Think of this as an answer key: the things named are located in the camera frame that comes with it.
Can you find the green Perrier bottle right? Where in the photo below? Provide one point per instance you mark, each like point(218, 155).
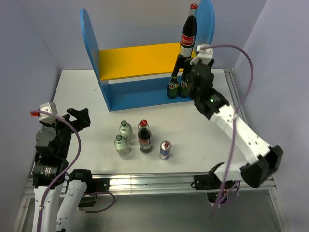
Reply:
point(183, 90)

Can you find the aluminium frame rail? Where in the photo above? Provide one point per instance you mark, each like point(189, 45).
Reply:
point(143, 177)

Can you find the clear water bottle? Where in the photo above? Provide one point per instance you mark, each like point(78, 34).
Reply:
point(121, 145)
point(126, 131)

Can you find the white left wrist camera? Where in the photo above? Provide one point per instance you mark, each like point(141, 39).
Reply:
point(47, 113)

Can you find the clear water bottle front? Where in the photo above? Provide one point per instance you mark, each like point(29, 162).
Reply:
point(121, 145)

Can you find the clear water bottle rear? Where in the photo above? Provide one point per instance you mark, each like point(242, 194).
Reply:
point(126, 131)

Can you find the tall Coca-Cola bottle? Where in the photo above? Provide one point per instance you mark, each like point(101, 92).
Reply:
point(189, 32)

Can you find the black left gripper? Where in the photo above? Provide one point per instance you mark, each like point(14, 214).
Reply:
point(82, 120)

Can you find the blue and yellow shelf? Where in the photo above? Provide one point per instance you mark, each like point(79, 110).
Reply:
point(131, 77)

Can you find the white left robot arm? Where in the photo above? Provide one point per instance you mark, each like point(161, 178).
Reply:
point(51, 165)

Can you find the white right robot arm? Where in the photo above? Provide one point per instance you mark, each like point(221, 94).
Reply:
point(262, 159)

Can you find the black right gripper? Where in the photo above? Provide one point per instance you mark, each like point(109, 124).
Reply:
point(180, 62)

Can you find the green perrier bottle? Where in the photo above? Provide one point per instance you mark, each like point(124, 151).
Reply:
point(172, 88)
point(183, 90)

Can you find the Red Bull can right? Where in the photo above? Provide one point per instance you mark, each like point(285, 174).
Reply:
point(165, 149)

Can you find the green Perrier bottle left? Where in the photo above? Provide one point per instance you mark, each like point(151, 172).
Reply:
point(172, 88)

